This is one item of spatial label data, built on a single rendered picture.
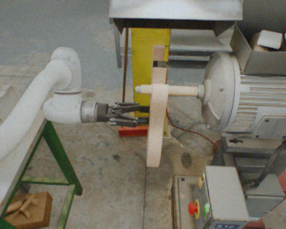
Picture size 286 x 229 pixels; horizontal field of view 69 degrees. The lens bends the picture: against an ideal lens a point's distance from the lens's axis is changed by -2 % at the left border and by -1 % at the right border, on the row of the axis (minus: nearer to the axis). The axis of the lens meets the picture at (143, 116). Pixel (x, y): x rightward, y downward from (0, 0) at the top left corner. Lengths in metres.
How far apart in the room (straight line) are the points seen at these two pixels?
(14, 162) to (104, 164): 1.09
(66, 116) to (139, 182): 1.18
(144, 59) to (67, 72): 0.95
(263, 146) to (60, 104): 0.73
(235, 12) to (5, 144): 0.60
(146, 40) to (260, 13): 1.00
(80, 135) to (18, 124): 1.67
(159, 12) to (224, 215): 0.52
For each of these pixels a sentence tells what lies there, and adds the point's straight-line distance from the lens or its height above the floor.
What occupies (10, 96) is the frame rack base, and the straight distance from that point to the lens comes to 1.12.
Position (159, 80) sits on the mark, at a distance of 0.72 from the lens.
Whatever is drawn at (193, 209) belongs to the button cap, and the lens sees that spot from 0.76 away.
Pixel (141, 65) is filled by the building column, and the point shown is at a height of 0.78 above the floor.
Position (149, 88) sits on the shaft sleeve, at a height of 1.26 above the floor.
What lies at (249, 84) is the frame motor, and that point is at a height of 1.34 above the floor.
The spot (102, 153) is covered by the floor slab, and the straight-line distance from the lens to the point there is 2.07.
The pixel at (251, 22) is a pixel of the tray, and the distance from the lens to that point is 0.71.
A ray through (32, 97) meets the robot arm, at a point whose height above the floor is 1.30.
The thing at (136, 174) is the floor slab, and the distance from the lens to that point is 1.92.
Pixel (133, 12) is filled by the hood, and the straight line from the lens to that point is 0.53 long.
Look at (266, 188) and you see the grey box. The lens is 0.96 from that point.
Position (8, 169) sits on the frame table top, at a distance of 1.03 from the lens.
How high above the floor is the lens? 1.69
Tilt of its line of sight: 46 degrees down
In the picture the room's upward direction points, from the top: straight up
